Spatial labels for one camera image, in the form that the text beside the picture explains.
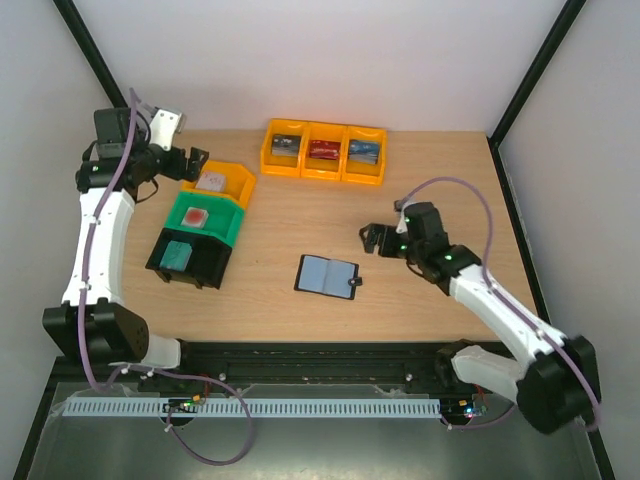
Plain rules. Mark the teal VIP card stack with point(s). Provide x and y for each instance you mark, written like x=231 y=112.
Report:
x=176 y=256

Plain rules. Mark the yellow bin with blue cards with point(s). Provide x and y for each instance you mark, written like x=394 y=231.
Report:
x=360 y=173

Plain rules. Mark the white slotted cable duct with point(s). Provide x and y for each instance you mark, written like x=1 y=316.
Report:
x=257 y=408

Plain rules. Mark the green plastic bin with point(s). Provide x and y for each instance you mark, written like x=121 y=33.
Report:
x=222 y=218

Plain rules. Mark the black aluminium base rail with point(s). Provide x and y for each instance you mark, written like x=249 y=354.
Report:
x=409 y=367

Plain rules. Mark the yellow bin with red cards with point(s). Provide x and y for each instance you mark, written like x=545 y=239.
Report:
x=323 y=169

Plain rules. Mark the black leather card holder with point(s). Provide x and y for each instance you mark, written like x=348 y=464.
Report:
x=328 y=277

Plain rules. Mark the yellow bin near green bin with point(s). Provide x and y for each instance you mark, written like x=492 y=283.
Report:
x=228 y=180

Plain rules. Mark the blue VIP card stack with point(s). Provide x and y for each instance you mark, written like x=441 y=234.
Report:
x=366 y=152

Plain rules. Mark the grey VIP card stack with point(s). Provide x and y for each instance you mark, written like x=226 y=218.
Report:
x=285 y=145

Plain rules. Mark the black frame post left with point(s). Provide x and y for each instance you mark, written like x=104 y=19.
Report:
x=100 y=70

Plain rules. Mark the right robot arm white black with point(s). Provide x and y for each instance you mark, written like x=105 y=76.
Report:
x=550 y=378

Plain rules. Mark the yellow bin with grey cards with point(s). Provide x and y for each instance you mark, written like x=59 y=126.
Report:
x=283 y=166

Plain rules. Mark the black frame post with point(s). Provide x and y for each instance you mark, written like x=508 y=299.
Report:
x=546 y=52
x=100 y=70

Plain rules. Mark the black frame post right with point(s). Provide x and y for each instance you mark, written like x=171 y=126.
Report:
x=546 y=52

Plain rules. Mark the white red-circle card stack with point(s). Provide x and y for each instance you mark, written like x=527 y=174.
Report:
x=195 y=218

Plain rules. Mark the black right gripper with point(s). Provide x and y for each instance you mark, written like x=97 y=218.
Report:
x=383 y=240

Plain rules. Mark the red VIP card stack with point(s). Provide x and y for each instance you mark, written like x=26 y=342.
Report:
x=324 y=150

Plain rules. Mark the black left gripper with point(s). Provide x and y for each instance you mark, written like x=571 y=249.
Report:
x=193 y=167

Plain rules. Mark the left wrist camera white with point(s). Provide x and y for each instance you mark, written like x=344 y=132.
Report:
x=165 y=124

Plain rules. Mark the white floral card stack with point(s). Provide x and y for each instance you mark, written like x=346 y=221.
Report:
x=211 y=181

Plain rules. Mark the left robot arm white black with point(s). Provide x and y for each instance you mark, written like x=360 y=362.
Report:
x=92 y=323

